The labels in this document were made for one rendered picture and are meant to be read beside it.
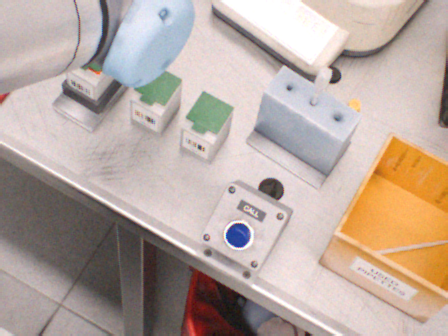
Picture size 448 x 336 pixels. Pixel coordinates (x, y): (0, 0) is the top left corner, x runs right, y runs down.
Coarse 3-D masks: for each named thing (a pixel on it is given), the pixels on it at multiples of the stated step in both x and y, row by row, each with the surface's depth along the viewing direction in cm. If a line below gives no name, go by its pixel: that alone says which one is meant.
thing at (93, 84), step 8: (72, 72) 94; (80, 72) 94; (88, 72) 94; (96, 72) 94; (72, 80) 96; (80, 80) 95; (88, 80) 94; (96, 80) 94; (104, 80) 96; (112, 80) 98; (80, 88) 97; (88, 88) 95; (96, 88) 95; (104, 88) 97; (96, 96) 96
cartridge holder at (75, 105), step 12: (120, 84) 100; (60, 96) 99; (72, 96) 99; (84, 96) 97; (108, 96) 98; (60, 108) 99; (72, 108) 99; (84, 108) 99; (96, 108) 98; (108, 108) 100; (72, 120) 99; (84, 120) 98; (96, 120) 98
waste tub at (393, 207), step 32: (384, 160) 96; (416, 160) 93; (384, 192) 99; (416, 192) 98; (352, 224) 97; (384, 224) 97; (416, 224) 97; (352, 256) 89; (384, 256) 95; (416, 256) 96; (384, 288) 91; (416, 288) 87
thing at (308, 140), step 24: (288, 72) 93; (264, 96) 93; (288, 96) 92; (312, 96) 92; (264, 120) 97; (288, 120) 94; (312, 120) 91; (336, 120) 92; (360, 120) 93; (264, 144) 99; (288, 144) 98; (312, 144) 95; (336, 144) 92; (288, 168) 99; (312, 168) 99
